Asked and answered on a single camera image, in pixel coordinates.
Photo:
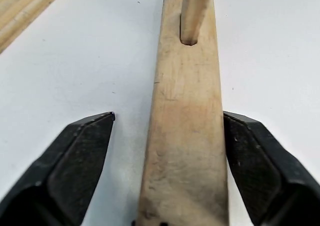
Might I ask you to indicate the wooden bar with slot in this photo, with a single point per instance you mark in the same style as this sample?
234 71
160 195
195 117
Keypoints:
185 126

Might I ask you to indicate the wooden seat board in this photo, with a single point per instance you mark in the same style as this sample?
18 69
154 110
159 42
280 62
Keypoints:
22 8

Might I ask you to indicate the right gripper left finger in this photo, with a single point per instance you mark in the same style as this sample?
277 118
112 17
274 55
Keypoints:
72 166

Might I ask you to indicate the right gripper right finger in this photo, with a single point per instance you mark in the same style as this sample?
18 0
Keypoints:
270 171

